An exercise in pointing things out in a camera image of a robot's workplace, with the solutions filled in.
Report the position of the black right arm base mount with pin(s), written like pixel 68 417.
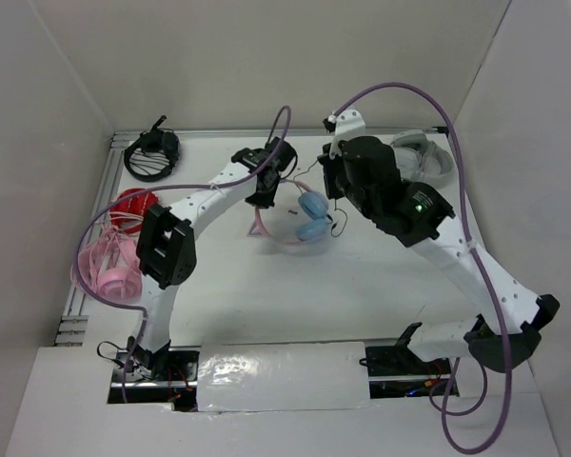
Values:
pixel 395 372

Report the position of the white taped cover plate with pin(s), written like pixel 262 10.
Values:
pixel 289 377

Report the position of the pink blue cat-ear headphones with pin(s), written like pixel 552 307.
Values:
pixel 313 205

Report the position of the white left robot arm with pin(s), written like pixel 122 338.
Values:
pixel 166 245

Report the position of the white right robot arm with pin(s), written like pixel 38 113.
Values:
pixel 506 330

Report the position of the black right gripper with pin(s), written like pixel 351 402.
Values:
pixel 328 165

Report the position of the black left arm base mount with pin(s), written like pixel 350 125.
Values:
pixel 174 383

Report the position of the red wrapped headphones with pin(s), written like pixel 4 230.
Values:
pixel 128 216

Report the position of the white grey headphones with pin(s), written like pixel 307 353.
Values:
pixel 421 160

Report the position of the pink wrapped headphones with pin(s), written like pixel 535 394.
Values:
pixel 109 266

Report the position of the black wrapped headphones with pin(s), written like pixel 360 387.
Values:
pixel 154 155

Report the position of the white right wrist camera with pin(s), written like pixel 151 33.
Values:
pixel 346 125

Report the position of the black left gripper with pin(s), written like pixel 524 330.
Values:
pixel 264 201

